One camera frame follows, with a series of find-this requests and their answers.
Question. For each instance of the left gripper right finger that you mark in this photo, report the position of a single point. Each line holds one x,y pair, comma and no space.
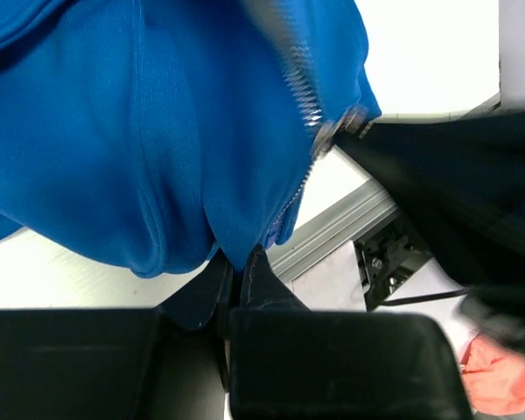
289,362

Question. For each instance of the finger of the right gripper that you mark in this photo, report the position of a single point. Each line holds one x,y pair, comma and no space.
461,185

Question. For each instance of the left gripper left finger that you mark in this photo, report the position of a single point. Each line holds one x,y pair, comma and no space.
152,363

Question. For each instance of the blue zip jacket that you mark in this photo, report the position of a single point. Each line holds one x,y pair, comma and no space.
151,134

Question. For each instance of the orange cloth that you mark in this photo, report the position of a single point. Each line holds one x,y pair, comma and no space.
494,378

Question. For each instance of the aluminium table front rail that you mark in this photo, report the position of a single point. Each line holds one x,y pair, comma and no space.
346,220

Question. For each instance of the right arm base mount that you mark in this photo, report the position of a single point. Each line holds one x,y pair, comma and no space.
387,257

